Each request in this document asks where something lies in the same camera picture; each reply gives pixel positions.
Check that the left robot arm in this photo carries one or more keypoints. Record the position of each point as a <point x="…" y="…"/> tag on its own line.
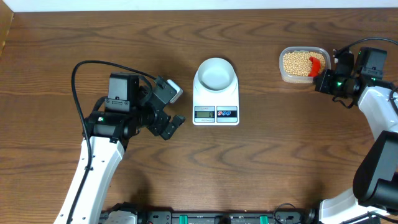
<point x="132" y="103"/>

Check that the red plastic measuring scoop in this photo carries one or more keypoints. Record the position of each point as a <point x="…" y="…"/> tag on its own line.
<point x="316" y="66"/>

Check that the clear plastic container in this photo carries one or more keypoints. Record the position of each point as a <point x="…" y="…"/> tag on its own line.
<point x="298" y="79"/>

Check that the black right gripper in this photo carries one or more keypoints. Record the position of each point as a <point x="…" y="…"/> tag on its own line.
<point x="323" y="82"/>

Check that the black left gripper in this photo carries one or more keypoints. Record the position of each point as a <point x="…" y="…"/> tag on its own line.
<point x="157" y="127"/>

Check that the white digital kitchen scale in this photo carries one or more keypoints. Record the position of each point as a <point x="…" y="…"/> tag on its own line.
<point x="215" y="108"/>

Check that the pale grey round bowl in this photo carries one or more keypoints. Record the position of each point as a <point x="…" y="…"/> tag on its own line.
<point x="216" y="74"/>

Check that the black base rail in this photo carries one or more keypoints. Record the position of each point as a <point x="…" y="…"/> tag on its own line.
<point x="130" y="213"/>

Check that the soybeans in container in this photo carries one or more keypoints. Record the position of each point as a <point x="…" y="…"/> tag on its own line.
<point x="298" y="63"/>

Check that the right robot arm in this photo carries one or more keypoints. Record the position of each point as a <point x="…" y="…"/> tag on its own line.
<point x="373" y="196"/>

